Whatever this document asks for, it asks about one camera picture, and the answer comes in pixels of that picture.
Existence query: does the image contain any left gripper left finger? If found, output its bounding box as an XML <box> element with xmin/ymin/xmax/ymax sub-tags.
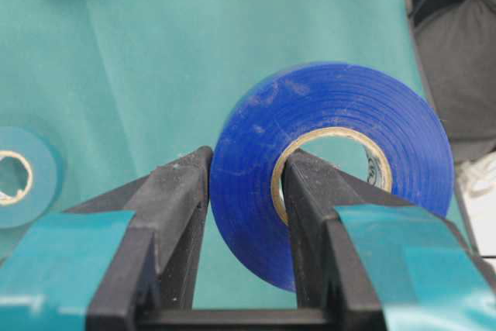
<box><xmin>0</xmin><ymin>145</ymin><xmax>214</xmax><ymax>331</ymax></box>

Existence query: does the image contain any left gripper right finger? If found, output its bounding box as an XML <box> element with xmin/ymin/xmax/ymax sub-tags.
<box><xmin>281</xmin><ymin>148</ymin><xmax>496</xmax><ymax>331</ymax></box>

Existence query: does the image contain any blue tape roll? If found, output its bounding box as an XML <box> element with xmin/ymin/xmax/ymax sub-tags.
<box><xmin>209</xmin><ymin>62</ymin><xmax>454</xmax><ymax>291</ymax></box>

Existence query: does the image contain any teal green tape roll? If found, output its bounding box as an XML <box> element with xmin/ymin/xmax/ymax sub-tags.
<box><xmin>1</xmin><ymin>126</ymin><xmax>61</xmax><ymax>229</ymax></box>

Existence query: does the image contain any green table cloth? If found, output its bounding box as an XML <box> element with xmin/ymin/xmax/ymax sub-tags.
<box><xmin>1</xmin><ymin>0</ymin><xmax>426</xmax><ymax>308</ymax></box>

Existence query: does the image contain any grey bag beside table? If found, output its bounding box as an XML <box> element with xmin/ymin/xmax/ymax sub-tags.
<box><xmin>415</xmin><ymin>0</ymin><xmax>495</xmax><ymax>162</ymax></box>

